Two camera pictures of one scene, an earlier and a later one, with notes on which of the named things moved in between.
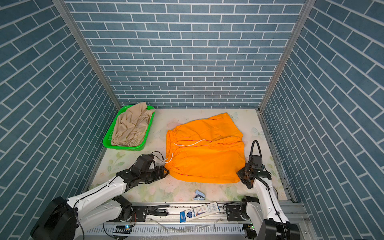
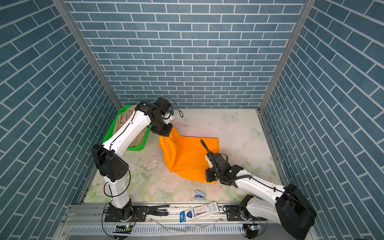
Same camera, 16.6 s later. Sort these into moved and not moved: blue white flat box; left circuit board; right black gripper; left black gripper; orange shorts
Moved: orange shorts; left black gripper; right black gripper
Not moved: left circuit board; blue white flat box
